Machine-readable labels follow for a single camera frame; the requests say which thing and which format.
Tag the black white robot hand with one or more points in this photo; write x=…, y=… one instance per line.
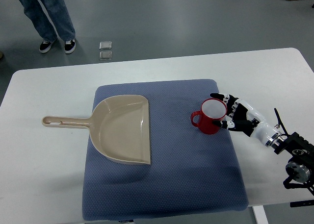
x=247, y=119

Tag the white table leg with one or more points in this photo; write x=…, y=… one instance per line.
x=260, y=215

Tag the upper metal floor plate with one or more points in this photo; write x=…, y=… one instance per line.
x=105, y=45

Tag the black table control panel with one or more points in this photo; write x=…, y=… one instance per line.
x=302, y=203

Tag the beige plastic dustpan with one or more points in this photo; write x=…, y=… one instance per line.
x=119, y=128

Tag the red cup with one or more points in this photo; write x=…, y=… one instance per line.
x=211, y=110

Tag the blue textured cushion mat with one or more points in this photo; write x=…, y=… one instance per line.
x=190, y=173

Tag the person in blue jeans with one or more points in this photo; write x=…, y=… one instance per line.
x=51, y=19

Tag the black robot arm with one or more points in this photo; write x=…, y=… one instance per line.
x=300, y=168

